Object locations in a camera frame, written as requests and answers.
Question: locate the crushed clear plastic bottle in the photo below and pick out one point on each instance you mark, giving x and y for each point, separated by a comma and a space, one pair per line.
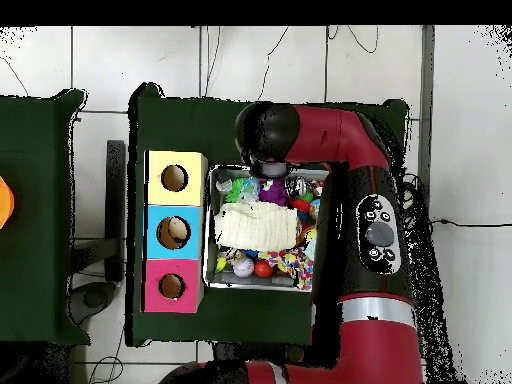
251, 190

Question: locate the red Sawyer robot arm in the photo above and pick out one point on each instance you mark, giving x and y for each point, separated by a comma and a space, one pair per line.
340, 136

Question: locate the shallow clear mesh bin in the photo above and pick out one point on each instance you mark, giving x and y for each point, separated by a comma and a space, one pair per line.
248, 282

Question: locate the wooden box with three holes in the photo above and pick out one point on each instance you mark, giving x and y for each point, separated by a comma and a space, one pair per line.
192, 248

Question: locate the cream waffle cloth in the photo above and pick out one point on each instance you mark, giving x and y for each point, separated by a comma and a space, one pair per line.
256, 228

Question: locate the purple monster toy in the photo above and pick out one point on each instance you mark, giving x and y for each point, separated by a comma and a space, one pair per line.
272, 194

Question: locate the green spiky rubber ball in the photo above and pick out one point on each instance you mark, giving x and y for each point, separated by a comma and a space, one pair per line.
236, 192

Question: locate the white baseball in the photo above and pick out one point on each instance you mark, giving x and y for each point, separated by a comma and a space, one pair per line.
243, 267

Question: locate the small red ball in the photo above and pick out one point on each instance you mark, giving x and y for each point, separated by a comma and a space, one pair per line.
263, 269

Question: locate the blue globe ball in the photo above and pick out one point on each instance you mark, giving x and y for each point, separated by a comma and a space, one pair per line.
314, 208

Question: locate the knotted polka dot cloth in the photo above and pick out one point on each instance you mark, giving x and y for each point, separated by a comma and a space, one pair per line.
298, 266

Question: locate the dark green tablecloth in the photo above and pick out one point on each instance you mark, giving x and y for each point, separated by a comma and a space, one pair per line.
180, 120

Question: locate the neighbouring green covered table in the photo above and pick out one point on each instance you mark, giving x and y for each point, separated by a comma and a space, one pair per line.
32, 240

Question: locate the orange round object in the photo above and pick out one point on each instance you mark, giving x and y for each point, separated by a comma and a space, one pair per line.
4, 204

